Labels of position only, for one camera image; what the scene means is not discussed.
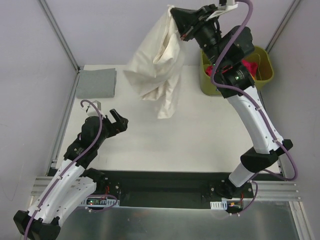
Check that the left white cable duct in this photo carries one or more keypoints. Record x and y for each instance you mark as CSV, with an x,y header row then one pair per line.
x,y
97,202

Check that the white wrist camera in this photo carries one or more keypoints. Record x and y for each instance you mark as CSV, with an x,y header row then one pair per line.
x,y
92,108
223,7

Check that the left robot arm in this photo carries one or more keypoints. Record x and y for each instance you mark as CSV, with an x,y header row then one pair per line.
x,y
73,182

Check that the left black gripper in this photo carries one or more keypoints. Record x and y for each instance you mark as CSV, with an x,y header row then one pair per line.
x,y
111,125

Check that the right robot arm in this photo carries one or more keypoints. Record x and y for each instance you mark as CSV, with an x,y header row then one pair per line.
x,y
235,83

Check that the aluminium frame rail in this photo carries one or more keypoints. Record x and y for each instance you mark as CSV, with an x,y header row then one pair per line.
x,y
278,191

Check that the folded grey t shirt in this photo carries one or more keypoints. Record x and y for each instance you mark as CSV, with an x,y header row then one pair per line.
x,y
96,84

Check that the cream white t shirt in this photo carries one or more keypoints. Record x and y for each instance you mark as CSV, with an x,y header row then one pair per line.
x,y
155,70

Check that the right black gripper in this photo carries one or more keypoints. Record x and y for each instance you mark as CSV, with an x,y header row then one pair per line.
x,y
192,23

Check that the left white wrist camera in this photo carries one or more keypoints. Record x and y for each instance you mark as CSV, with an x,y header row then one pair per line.
x,y
92,108

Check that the olive green plastic bin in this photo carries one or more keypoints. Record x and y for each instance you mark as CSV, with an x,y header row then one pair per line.
x,y
264,74

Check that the white cable duct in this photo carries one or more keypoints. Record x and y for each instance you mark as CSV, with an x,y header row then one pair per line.
x,y
225,205
97,202

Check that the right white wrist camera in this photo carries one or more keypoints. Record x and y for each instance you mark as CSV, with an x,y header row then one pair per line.
x,y
223,7

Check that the magenta pink t shirt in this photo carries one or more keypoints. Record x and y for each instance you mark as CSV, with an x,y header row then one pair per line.
x,y
252,67

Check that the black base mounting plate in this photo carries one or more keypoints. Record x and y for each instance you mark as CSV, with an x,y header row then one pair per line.
x,y
179,190

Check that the right white cable duct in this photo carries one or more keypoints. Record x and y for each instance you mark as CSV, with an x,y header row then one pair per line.
x,y
225,205

